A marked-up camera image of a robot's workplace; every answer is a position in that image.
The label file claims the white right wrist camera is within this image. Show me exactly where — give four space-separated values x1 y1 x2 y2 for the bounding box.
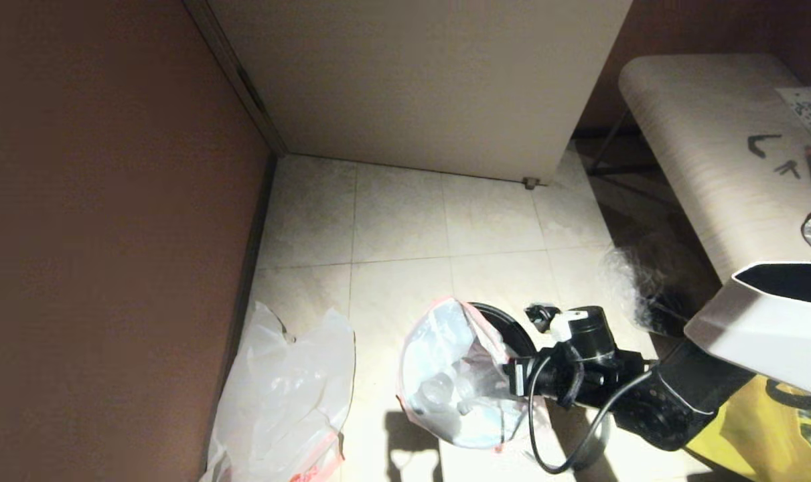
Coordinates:
524 303 584 339

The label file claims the grey bin retaining ring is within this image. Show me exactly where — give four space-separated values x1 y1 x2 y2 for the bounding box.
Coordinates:
512 402 611 473

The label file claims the clear plastic bottle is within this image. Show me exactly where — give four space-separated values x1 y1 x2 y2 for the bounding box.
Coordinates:
422 374 456 409
455 378 493 412

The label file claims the white door panel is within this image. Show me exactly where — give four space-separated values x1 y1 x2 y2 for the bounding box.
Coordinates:
204 0 632 185

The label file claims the black round trash bin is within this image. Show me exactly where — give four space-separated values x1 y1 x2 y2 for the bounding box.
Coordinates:
402 301 538 446

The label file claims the white plastic bag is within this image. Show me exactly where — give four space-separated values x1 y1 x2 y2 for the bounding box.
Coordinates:
201 301 356 482

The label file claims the black metal table frame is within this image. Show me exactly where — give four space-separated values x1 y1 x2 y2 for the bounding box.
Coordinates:
586 110 660 202

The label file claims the brown door frame strip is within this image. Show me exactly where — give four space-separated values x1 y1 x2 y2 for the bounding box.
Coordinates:
183 0 287 157

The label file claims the black L-shaped hex key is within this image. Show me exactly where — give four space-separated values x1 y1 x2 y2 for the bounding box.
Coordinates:
747 134 783 159

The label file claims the white red-drawstring used trash bag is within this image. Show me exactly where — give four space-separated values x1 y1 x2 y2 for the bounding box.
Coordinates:
397 298 553 451

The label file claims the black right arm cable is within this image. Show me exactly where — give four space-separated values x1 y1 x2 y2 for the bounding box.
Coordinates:
527 358 650 475

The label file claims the crumpled clear plastic bag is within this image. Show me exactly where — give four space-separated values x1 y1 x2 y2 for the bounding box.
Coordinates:
599 242 721 335

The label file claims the yellow plastic bag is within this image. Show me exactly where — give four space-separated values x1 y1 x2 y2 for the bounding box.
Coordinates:
685 375 811 482

